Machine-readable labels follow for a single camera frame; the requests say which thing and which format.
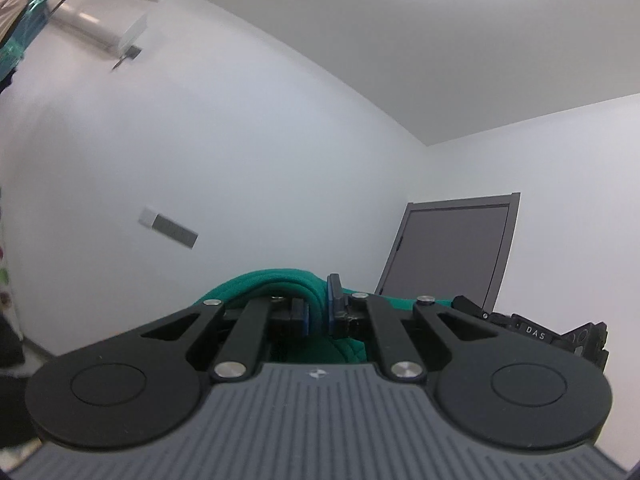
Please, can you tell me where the teal patterned curtain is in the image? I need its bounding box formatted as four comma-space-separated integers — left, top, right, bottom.
0, 0, 90, 92

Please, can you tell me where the green hooded sweatshirt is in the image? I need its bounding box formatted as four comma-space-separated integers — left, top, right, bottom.
188, 269, 451, 382

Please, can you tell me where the grey wall switch panel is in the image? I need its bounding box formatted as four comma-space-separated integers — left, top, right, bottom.
138, 208, 198, 249

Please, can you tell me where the grey door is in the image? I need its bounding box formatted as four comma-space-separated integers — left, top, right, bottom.
376, 193, 521, 313

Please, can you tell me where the white air conditioner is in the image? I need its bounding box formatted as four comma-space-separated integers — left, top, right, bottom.
49, 0, 149, 58

